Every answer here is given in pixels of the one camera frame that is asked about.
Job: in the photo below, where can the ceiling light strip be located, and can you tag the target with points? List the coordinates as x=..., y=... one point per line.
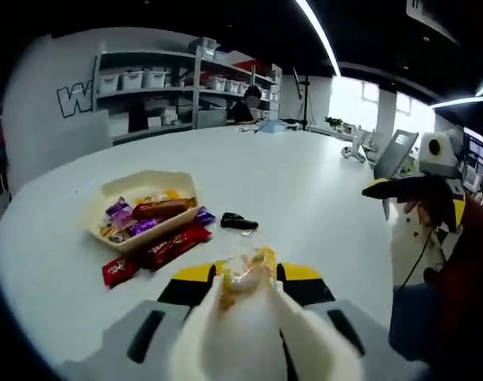
x=459, y=102
x=321, y=35

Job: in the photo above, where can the large white storage bin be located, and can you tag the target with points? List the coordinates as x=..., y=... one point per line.
x=132, y=80
x=154, y=78
x=110, y=83

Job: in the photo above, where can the lit computer monitor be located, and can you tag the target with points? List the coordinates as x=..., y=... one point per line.
x=477, y=155

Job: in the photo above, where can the ceiling air conditioner vent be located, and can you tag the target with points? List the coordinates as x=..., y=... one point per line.
x=431, y=16

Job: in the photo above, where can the green potted plant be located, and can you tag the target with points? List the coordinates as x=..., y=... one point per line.
x=333, y=121

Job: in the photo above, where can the grey office chair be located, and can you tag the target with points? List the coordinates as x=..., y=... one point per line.
x=395, y=155

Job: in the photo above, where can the purple snack packet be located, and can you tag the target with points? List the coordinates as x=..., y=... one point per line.
x=140, y=228
x=120, y=210
x=205, y=215

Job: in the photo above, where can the small white storage bin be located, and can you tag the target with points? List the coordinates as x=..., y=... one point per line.
x=231, y=86
x=243, y=88
x=216, y=82

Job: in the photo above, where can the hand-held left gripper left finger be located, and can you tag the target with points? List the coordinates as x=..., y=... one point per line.
x=118, y=337

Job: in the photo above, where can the black tripod stand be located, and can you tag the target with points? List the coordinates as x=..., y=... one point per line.
x=304, y=103

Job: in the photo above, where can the light blue mask pack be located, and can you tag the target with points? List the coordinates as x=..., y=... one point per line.
x=271, y=127

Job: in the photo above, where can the small black packet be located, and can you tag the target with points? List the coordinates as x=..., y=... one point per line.
x=237, y=220

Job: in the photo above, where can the white partition panel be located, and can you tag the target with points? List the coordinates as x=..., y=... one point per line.
x=86, y=131

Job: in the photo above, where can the grey metal shelving unit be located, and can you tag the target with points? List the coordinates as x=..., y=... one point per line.
x=197, y=99

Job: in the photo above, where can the red white-print snack packet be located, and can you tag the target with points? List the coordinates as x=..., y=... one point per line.
x=120, y=272

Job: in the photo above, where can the small brown snack packet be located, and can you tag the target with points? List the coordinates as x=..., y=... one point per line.
x=112, y=235

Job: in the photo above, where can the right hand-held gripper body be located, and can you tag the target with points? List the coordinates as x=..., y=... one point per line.
x=447, y=158

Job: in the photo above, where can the cream plastic container tray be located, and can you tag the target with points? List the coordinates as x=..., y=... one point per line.
x=158, y=238

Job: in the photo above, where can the person's red shirt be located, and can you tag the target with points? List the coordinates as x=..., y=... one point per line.
x=471, y=278

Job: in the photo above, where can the person's blue jeans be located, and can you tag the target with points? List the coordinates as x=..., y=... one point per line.
x=413, y=317

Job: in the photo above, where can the long dark red snack bar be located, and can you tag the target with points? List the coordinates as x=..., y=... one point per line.
x=177, y=248

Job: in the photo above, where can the black bag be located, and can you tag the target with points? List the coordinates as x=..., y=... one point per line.
x=139, y=119

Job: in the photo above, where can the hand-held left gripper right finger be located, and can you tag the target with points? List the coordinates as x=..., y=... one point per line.
x=308, y=289

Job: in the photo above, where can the person's right hand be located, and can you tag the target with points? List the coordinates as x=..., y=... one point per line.
x=433, y=208

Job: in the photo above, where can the small white device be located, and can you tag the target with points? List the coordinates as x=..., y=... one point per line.
x=352, y=152

